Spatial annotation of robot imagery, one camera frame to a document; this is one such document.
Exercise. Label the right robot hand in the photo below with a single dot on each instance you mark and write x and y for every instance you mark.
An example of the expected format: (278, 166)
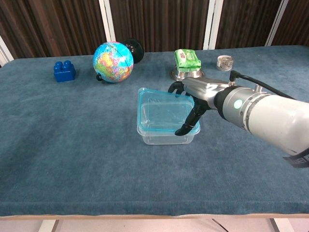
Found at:
(200, 93)

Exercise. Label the teal plastic lid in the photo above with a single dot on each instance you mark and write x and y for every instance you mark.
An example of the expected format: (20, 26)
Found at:
(164, 113)

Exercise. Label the clear plastic container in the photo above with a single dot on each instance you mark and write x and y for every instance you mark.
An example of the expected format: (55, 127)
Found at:
(166, 137)

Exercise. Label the stainless steel bowl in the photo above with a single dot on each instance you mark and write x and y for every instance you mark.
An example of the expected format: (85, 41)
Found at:
(179, 75)

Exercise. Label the green wet wipes pack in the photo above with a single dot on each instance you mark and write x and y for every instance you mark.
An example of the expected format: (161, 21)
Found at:
(187, 59)

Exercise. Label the clear round box of clips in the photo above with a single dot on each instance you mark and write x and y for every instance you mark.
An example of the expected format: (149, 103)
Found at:
(224, 63)

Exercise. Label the black globe stand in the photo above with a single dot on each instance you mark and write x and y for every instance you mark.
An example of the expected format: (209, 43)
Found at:
(135, 49)

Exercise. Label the world globe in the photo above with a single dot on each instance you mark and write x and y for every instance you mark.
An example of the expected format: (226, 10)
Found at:
(113, 62)

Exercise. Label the blue table cloth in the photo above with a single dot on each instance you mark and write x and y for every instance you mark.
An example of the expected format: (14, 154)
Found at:
(96, 157)

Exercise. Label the blue toy building block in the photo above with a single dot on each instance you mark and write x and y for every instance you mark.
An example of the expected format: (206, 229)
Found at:
(64, 72)

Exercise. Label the white partition post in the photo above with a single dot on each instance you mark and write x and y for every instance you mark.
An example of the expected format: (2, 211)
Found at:
(5, 54)
(107, 20)
(275, 23)
(212, 24)

